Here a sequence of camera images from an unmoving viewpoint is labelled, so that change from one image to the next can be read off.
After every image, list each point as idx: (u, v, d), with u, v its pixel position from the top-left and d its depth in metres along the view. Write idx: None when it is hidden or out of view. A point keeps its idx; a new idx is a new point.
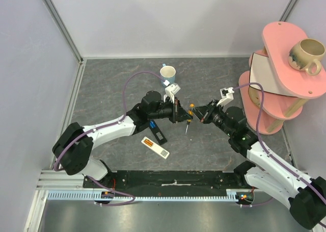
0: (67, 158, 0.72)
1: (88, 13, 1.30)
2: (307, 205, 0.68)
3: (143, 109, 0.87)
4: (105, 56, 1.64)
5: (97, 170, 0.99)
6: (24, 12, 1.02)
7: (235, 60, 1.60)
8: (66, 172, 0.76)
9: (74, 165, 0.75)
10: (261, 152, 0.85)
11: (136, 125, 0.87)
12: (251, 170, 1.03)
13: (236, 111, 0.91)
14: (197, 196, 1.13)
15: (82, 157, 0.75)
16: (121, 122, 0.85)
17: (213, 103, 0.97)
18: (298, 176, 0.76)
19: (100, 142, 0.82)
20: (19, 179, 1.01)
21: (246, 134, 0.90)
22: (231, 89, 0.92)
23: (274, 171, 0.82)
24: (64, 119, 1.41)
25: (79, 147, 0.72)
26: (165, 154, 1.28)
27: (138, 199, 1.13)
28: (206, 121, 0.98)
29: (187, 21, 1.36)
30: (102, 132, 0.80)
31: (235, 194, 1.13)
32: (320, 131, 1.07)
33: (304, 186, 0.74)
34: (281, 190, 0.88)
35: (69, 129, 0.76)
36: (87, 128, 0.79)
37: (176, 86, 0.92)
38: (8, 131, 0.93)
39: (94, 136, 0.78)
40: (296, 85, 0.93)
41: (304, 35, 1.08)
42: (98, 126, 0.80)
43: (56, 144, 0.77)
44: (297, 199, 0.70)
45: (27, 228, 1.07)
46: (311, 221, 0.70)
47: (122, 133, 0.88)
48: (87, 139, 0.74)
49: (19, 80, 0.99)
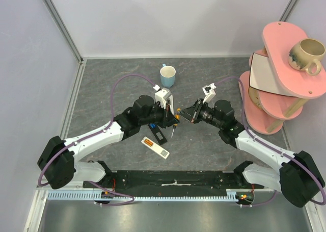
0: (51, 173, 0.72)
1: (88, 13, 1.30)
2: (292, 177, 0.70)
3: (134, 113, 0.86)
4: (105, 56, 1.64)
5: (92, 173, 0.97)
6: (25, 11, 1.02)
7: (235, 60, 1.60)
8: (51, 186, 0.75)
9: (58, 180, 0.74)
10: (247, 137, 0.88)
11: (125, 130, 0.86)
12: (249, 166, 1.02)
13: (225, 104, 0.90)
14: (198, 196, 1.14)
15: (66, 172, 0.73)
16: (107, 130, 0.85)
17: (199, 101, 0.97)
18: (281, 153, 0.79)
19: (85, 152, 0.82)
20: (19, 179, 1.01)
21: (234, 126, 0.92)
22: (213, 85, 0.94)
23: (261, 154, 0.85)
24: (64, 119, 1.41)
25: (61, 163, 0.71)
26: (165, 154, 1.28)
27: (138, 199, 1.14)
28: (195, 120, 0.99)
29: (187, 21, 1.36)
30: (85, 145, 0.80)
31: (235, 193, 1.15)
32: (320, 131, 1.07)
33: (288, 161, 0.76)
34: (273, 176, 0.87)
35: (51, 144, 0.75)
36: (70, 140, 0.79)
37: (167, 93, 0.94)
38: (7, 130, 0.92)
39: (76, 150, 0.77)
40: (296, 85, 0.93)
41: (304, 35, 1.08)
42: (79, 139, 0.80)
43: (40, 158, 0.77)
44: (281, 173, 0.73)
45: (27, 228, 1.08)
46: (301, 196, 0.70)
47: (110, 141, 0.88)
48: (69, 155, 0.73)
49: (19, 79, 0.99)
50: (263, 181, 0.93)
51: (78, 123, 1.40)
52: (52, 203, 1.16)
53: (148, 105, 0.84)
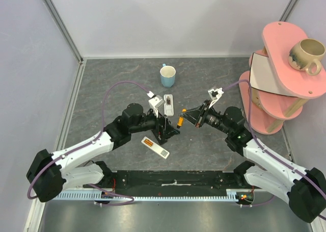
0: (39, 186, 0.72)
1: (88, 13, 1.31)
2: (303, 197, 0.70)
3: (124, 123, 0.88)
4: (105, 56, 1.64)
5: (87, 177, 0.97)
6: (25, 13, 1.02)
7: (235, 60, 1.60)
8: (40, 200, 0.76)
9: (46, 194, 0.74)
10: (256, 148, 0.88)
11: (115, 139, 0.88)
12: (250, 169, 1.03)
13: (236, 113, 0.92)
14: (197, 197, 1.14)
15: (53, 185, 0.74)
16: (96, 141, 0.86)
17: (205, 106, 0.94)
18: (293, 169, 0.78)
19: (73, 166, 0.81)
20: (19, 179, 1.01)
21: (242, 133, 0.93)
22: (220, 91, 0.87)
23: (270, 166, 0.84)
24: (63, 119, 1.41)
25: (48, 177, 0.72)
26: (165, 154, 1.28)
27: (138, 199, 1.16)
28: (200, 124, 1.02)
29: (187, 21, 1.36)
30: (73, 158, 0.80)
31: (235, 194, 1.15)
32: (320, 131, 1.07)
33: (299, 178, 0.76)
34: (280, 186, 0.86)
35: (38, 158, 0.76)
36: (57, 154, 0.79)
37: (160, 100, 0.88)
38: (7, 130, 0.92)
39: (63, 164, 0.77)
40: (296, 85, 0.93)
41: (304, 35, 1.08)
42: (68, 152, 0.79)
43: (29, 172, 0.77)
44: (293, 190, 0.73)
45: (27, 228, 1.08)
46: (310, 213, 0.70)
47: (98, 153, 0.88)
48: (56, 170, 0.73)
49: (19, 79, 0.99)
50: (265, 186, 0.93)
51: (78, 123, 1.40)
52: (51, 203, 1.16)
53: (138, 115, 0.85)
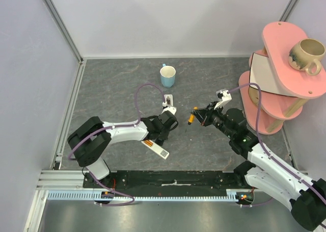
0: (82, 149, 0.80)
1: (88, 13, 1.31)
2: (308, 207, 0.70)
3: (158, 121, 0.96)
4: (106, 56, 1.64)
5: (102, 166, 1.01)
6: (24, 13, 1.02)
7: (235, 60, 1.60)
8: (79, 162, 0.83)
9: (86, 158, 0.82)
10: (262, 154, 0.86)
11: (149, 130, 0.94)
12: (251, 170, 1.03)
13: (237, 114, 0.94)
14: (198, 196, 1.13)
15: (95, 152, 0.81)
16: (137, 126, 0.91)
17: (211, 106, 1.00)
18: (300, 178, 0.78)
19: (115, 138, 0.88)
20: (19, 179, 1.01)
21: (246, 136, 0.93)
22: (226, 92, 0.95)
23: (275, 174, 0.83)
24: (64, 119, 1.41)
25: (94, 143, 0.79)
26: (165, 154, 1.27)
27: (138, 199, 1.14)
28: (206, 124, 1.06)
29: (187, 21, 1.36)
30: (119, 131, 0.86)
31: (235, 193, 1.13)
32: (321, 132, 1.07)
33: (306, 188, 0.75)
34: (282, 192, 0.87)
35: (89, 123, 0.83)
36: (107, 124, 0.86)
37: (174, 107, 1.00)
38: (7, 130, 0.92)
39: (112, 133, 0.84)
40: (296, 85, 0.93)
41: (305, 35, 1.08)
42: (117, 125, 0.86)
43: (74, 133, 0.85)
44: (298, 201, 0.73)
45: (27, 228, 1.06)
46: (313, 223, 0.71)
47: (134, 136, 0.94)
48: (105, 135, 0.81)
49: (19, 79, 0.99)
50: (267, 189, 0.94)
51: (78, 123, 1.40)
52: (52, 203, 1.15)
53: (174, 119, 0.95)
